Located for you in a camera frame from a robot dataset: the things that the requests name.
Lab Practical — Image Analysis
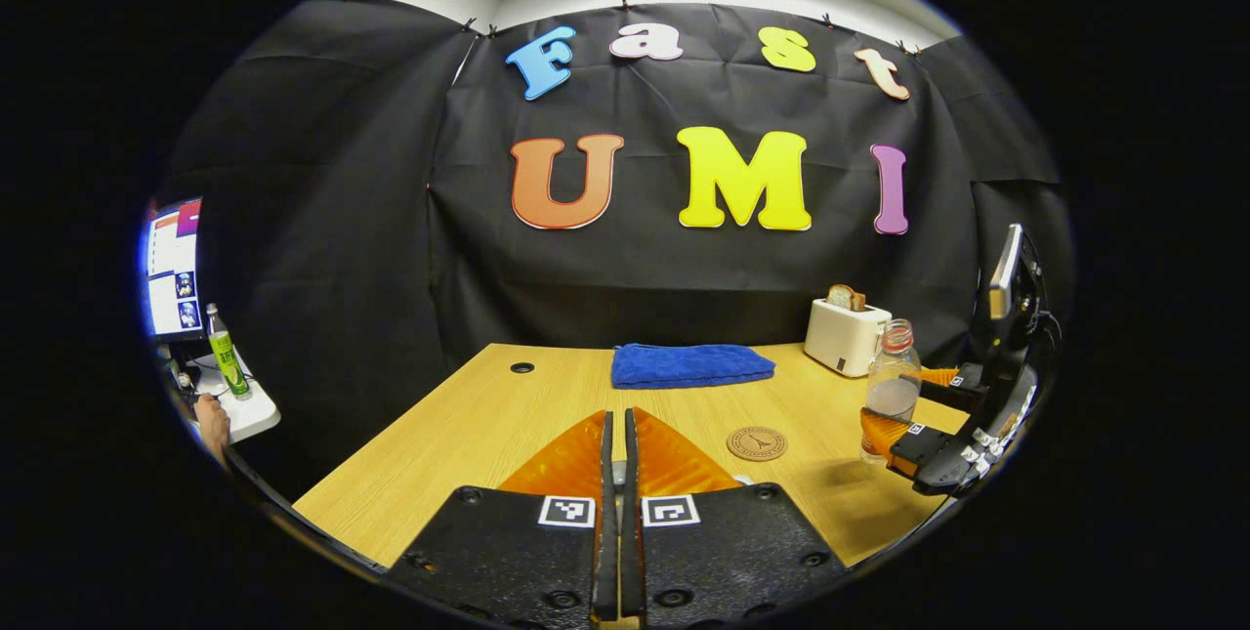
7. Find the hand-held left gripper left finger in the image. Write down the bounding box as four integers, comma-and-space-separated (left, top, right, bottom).
386, 409, 619, 630

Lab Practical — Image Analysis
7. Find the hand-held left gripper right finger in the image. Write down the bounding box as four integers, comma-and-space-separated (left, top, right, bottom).
623, 406, 849, 630

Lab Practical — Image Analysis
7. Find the clear plastic water bottle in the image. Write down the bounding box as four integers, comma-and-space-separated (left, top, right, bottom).
859, 318, 922, 465

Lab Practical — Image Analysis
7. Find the round brown coaster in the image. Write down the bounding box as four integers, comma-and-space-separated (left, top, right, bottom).
726, 426, 789, 462

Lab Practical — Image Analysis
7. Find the green drink bottle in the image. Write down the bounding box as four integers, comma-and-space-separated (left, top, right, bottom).
206, 304, 253, 401

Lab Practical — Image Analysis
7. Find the white toaster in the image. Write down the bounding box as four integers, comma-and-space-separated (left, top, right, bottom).
804, 298, 893, 378

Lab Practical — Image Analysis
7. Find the blue folded towel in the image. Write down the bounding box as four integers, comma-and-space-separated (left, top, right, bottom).
611, 343, 776, 391

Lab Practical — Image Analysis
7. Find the white side table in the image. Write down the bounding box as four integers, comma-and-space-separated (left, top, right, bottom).
186, 347, 282, 443

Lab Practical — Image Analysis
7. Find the black backdrop cloth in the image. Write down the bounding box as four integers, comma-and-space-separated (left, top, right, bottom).
156, 0, 1075, 504

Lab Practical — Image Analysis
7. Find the computer monitor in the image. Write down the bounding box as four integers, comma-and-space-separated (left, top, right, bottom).
145, 198, 206, 343

